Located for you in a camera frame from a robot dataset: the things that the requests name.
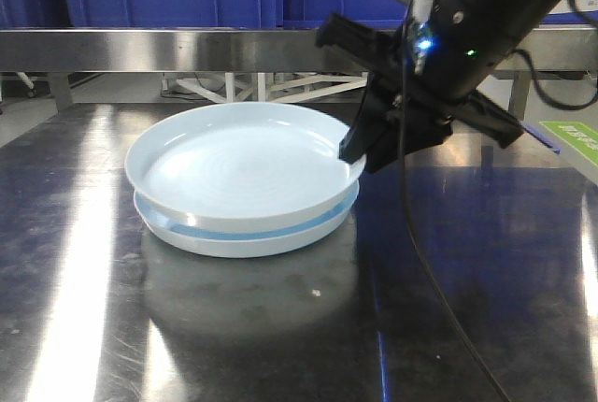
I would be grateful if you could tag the stainless steel shelf rail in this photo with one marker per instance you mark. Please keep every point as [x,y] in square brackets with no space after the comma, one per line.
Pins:
[170,50]

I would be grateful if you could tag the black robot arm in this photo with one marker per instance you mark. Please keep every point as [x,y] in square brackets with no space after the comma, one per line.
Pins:
[426,74]

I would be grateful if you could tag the right steel shelf post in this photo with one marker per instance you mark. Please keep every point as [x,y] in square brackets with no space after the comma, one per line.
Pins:
[519,93]

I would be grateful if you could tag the steel shelf post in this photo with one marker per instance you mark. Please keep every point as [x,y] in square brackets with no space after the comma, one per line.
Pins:
[519,93]
[61,90]

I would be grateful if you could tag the light blue plate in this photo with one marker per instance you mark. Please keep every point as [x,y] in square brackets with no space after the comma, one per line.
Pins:
[259,244]
[243,167]

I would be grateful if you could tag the blue table edge guard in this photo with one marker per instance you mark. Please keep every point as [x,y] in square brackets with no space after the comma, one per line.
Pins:
[538,135]

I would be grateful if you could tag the green floor sign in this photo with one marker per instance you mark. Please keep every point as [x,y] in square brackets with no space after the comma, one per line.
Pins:
[577,135]

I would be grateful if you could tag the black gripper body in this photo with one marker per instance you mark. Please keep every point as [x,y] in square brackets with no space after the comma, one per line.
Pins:
[420,120]

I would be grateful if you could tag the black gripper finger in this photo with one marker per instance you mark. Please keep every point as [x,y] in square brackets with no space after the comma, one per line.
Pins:
[371,132]

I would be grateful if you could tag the white metal frame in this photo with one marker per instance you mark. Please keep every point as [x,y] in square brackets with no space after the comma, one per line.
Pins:
[228,87]

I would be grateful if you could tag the blue plastic bin right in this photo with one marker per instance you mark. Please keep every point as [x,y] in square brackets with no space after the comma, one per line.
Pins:
[568,18]

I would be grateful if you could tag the left steel shelf post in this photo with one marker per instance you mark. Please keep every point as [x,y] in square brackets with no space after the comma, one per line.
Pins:
[61,90]

